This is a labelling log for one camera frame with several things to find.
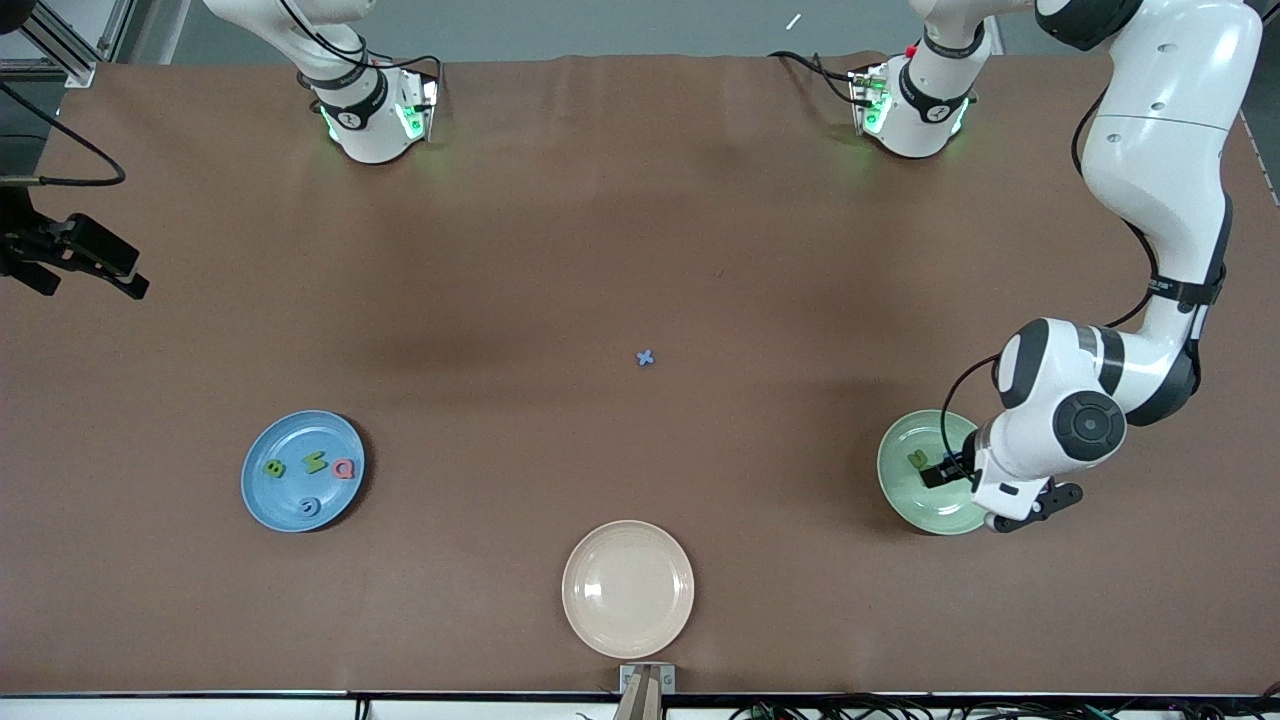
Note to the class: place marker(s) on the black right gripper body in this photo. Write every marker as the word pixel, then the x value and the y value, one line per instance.
pixel 22 243

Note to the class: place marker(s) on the green letter u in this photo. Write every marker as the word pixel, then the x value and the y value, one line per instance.
pixel 917 459

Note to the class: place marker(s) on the green letter B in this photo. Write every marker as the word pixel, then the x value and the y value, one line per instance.
pixel 274 468

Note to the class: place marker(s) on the green letter N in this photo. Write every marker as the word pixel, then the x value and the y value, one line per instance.
pixel 316 463

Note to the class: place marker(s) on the red letter Q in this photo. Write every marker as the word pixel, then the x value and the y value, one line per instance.
pixel 344 461

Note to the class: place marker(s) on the blue letter G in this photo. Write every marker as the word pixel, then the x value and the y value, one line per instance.
pixel 302 507

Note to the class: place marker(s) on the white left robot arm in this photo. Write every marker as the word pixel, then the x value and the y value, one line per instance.
pixel 1150 150

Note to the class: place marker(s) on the green plate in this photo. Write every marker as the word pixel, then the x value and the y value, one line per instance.
pixel 900 495

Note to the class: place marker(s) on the blue plate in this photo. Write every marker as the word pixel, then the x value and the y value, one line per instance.
pixel 290 440

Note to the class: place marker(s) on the beige plate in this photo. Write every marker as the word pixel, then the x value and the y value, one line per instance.
pixel 628 590

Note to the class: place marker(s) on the brown table cover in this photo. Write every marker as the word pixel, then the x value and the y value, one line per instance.
pixel 200 600

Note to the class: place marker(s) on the base connector box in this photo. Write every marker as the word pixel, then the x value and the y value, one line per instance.
pixel 420 105
pixel 868 100

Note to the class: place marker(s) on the aluminium frame post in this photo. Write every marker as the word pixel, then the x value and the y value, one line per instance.
pixel 80 68

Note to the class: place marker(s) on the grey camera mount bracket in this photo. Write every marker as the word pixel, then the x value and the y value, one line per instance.
pixel 647 685

